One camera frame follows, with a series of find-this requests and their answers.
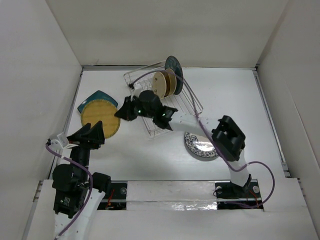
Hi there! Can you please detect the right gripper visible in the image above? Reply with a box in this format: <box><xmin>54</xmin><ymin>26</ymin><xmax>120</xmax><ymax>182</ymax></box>
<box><xmin>115</xmin><ymin>94</ymin><xmax>155</xmax><ymax>121</ymax></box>

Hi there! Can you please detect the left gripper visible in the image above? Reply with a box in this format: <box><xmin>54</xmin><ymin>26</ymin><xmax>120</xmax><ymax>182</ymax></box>
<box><xmin>64</xmin><ymin>119</ymin><xmax>104</xmax><ymax>181</ymax></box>

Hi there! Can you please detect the yellow plate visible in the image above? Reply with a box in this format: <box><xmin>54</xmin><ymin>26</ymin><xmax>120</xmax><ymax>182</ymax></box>
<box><xmin>80</xmin><ymin>99</ymin><xmax>121</xmax><ymax>139</ymax></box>

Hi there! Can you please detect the cream plate with characters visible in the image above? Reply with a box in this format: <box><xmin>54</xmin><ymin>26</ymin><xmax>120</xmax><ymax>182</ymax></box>
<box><xmin>152</xmin><ymin>71</ymin><xmax>167</xmax><ymax>99</ymax></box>

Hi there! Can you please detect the brown gold patterned plate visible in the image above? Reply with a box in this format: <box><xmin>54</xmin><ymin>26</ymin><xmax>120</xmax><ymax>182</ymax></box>
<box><xmin>160</xmin><ymin>70</ymin><xmax>171</xmax><ymax>98</ymax></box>

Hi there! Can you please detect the plain cream plate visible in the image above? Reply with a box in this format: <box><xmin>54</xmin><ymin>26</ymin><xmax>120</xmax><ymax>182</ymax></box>
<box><xmin>165</xmin><ymin>68</ymin><xmax>177</xmax><ymax>96</ymax></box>

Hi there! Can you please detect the round teal plate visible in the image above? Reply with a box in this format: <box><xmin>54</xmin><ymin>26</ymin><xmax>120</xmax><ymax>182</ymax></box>
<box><xmin>164</xmin><ymin>55</ymin><xmax>184</xmax><ymax>95</ymax></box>

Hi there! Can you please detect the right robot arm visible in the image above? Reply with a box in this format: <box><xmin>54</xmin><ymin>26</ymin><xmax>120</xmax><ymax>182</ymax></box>
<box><xmin>115</xmin><ymin>90</ymin><xmax>252</xmax><ymax>197</ymax></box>

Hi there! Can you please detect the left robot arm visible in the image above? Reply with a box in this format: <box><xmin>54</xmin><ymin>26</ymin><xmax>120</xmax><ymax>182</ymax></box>
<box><xmin>45</xmin><ymin>121</ymin><xmax>112</xmax><ymax>240</ymax></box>

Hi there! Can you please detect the square teal plate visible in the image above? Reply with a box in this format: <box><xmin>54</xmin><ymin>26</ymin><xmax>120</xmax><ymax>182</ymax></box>
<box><xmin>77</xmin><ymin>90</ymin><xmax>118</xmax><ymax>114</ymax></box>

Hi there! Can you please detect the blue floral white plate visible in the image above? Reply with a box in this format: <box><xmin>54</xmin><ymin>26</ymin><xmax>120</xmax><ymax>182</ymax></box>
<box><xmin>184</xmin><ymin>132</ymin><xmax>219</xmax><ymax>162</ymax></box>

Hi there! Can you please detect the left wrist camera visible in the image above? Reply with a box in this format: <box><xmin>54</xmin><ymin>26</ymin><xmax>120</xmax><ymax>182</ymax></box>
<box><xmin>49</xmin><ymin>132</ymin><xmax>69</xmax><ymax>150</ymax></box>

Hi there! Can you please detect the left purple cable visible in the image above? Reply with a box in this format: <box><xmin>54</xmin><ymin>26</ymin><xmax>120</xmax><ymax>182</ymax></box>
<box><xmin>44</xmin><ymin>142</ymin><xmax>95</xmax><ymax>240</ymax></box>

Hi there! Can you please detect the purple cable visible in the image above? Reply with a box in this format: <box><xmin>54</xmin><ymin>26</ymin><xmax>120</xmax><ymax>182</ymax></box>
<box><xmin>44</xmin><ymin>142</ymin><xmax>95</xmax><ymax>240</ymax></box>
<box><xmin>129</xmin><ymin>69</ymin><xmax>276</xmax><ymax>209</ymax></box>

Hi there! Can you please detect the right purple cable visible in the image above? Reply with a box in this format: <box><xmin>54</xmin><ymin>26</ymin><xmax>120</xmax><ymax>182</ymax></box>
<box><xmin>129</xmin><ymin>69</ymin><xmax>276</xmax><ymax>209</ymax></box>

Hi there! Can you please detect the wire dish rack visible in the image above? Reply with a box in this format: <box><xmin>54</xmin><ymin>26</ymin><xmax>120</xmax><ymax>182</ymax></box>
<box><xmin>123</xmin><ymin>61</ymin><xmax>204</xmax><ymax>138</ymax></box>

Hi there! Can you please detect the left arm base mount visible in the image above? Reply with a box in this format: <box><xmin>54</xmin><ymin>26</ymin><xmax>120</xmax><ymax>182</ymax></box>
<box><xmin>97</xmin><ymin>181</ymin><xmax>128</xmax><ymax>211</ymax></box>

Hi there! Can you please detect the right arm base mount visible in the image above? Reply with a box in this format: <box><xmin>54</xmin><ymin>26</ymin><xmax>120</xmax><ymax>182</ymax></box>
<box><xmin>213</xmin><ymin>179</ymin><xmax>264</xmax><ymax>210</ymax></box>

